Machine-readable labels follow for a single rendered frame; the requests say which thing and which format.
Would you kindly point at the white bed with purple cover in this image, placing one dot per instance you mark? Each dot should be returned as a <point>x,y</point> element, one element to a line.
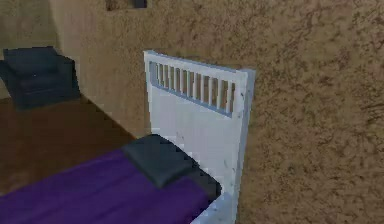
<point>196,133</point>

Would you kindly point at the dark grey pillow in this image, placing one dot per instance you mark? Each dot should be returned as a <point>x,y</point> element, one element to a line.
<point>160,160</point>

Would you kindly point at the dark blue armchair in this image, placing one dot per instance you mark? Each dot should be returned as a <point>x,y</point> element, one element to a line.
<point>36,78</point>

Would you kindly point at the dark framed wall picture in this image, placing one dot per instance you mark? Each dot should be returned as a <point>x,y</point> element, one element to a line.
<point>128,3</point>

